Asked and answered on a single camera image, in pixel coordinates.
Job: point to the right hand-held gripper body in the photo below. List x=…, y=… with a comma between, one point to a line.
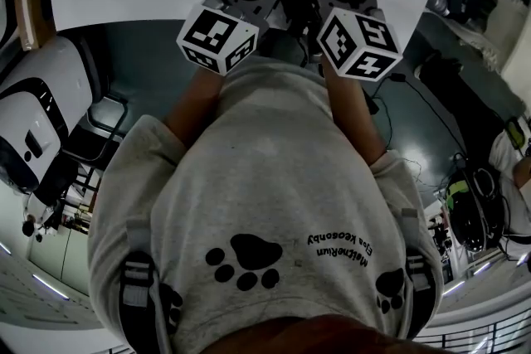
x=365, y=41

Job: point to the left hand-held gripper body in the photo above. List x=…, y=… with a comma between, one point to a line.
x=211, y=33

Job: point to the person's left forearm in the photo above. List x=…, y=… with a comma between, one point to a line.
x=195, y=108

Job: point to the person's right forearm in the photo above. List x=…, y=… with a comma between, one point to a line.
x=352, y=116

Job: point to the black chair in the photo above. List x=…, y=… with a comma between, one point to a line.
x=105, y=128

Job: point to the person's grey paw-print shirt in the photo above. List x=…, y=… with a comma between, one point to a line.
x=265, y=178

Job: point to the yellow-green item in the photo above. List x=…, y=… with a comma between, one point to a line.
x=515, y=132

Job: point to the black helmet with green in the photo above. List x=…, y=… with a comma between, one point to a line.
x=473, y=211

